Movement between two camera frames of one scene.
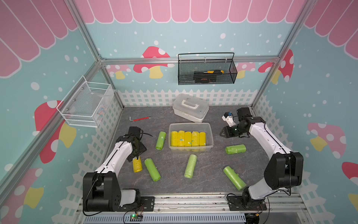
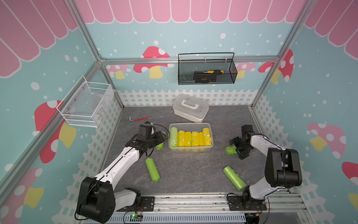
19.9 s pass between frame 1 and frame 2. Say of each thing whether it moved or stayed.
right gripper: moved
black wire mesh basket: stayed
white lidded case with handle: stayed
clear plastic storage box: stayed
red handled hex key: stayed
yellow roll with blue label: moved
